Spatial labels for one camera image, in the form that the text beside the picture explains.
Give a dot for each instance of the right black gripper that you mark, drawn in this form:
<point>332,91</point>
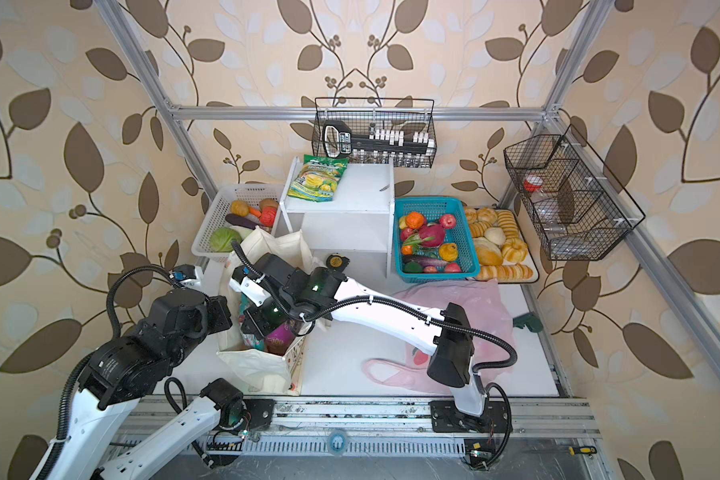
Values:
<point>259,325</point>

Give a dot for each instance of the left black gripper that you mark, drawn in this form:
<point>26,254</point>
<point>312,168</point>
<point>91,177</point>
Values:
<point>218,306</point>

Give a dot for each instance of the purple grape candy bag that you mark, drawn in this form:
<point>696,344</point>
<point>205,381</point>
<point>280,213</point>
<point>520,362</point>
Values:
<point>279,340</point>

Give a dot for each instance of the teal red snack bag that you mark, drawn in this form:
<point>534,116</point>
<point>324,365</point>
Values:
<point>253,342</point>

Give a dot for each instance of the cream canvas tote bag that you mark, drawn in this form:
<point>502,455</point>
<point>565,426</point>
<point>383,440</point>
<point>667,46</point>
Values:
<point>257,372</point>

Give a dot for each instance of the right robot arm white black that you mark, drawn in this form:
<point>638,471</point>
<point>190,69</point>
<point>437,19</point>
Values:
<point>280,294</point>

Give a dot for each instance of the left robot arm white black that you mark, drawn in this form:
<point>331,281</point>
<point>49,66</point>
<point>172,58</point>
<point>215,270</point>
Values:
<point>107,385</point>

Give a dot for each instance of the green cabbage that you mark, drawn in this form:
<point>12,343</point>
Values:
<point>222,240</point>

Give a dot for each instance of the yellow black tape measure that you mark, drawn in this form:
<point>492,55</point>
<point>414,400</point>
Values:
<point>336,262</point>

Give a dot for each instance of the red tomato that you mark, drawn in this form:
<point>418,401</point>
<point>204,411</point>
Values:
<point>268,216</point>

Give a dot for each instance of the white plastic vegetable basket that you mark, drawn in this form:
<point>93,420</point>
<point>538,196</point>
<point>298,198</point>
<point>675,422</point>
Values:
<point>220,214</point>

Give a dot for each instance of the purple eggplant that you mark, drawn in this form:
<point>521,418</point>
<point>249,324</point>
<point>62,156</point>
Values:
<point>243,222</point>

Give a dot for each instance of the brown potato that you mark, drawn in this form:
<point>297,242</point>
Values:
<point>239,208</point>

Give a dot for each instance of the white two-tier shelf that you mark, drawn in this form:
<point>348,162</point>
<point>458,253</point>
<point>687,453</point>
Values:
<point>358,219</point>

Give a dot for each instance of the yellow green snack bag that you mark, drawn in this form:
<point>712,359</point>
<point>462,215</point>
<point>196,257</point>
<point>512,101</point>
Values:
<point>318,179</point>

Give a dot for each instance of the orange fruit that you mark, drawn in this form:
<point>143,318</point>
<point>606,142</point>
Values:
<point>414,220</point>

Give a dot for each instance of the pink dragon fruit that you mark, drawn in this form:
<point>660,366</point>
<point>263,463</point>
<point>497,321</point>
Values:
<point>431,236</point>

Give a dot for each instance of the teal plastic fruit basket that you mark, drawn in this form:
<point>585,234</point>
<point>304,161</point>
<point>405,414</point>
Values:
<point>416,264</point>

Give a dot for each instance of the red apple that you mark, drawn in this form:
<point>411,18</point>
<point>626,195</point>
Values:
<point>448,221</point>

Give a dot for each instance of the green tape dispenser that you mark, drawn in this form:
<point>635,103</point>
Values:
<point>528,321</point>

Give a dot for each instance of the white bread tray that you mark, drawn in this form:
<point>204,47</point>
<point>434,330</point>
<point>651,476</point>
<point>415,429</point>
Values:
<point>503,255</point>

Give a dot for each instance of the plastic bottle red cap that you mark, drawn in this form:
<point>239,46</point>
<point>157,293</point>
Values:
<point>545,206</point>

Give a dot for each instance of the yellow black screwdriver right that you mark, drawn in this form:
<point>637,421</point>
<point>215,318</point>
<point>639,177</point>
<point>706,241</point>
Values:
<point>571,450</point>

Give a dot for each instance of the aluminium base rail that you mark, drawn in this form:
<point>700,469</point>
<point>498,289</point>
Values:
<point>396,426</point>

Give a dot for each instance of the black wire basket back wall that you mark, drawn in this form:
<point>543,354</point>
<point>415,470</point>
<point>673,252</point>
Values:
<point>373,130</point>

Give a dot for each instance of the black wire basket wall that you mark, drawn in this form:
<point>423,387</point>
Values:
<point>597,209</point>
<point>373,130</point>

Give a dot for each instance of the black wire basket right wall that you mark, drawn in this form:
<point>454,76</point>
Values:
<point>597,209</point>

